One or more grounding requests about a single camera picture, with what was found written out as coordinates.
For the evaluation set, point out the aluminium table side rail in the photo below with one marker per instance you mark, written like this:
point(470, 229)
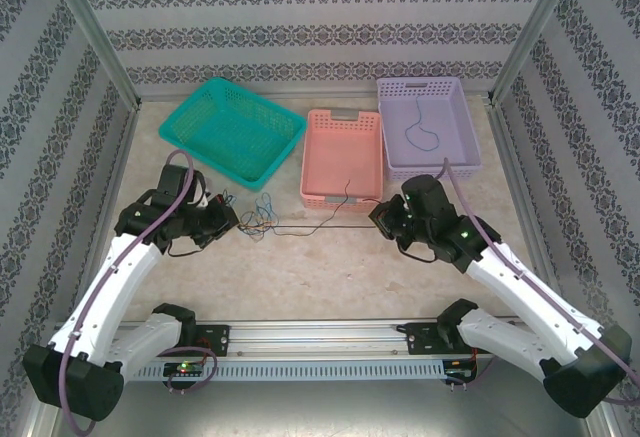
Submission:
point(119, 167)
point(517, 182)

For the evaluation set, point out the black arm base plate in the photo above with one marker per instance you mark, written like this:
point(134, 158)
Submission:
point(417, 339)
point(220, 339)

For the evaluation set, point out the pink plastic basket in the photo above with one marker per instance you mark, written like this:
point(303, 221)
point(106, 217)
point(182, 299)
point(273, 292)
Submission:
point(340, 157)

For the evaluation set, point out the purple plastic basket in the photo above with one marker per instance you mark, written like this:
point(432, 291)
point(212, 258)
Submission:
point(450, 117)

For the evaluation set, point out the aluminium mounting rail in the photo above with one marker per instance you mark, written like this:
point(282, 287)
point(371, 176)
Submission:
point(320, 339)

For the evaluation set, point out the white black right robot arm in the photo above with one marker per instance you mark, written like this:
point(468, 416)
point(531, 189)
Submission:
point(515, 297)

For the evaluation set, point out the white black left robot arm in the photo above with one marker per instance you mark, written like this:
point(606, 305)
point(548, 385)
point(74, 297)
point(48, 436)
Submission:
point(115, 282)

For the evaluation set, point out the aluminium frame post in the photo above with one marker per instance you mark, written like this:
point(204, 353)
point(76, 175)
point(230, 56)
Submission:
point(534, 32)
point(92, 32)

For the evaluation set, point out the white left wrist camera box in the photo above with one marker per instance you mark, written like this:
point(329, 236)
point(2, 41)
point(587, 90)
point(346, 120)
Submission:
point(202, 194)

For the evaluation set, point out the small circuit board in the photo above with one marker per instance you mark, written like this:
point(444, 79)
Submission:
point(460, 371)
point(185, 368)

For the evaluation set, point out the grey metal panel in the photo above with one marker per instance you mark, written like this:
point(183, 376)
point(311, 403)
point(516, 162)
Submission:
point(320, 407)

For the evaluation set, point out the teal plastic basket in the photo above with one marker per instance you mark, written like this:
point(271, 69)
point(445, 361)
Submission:
point(225, 132)

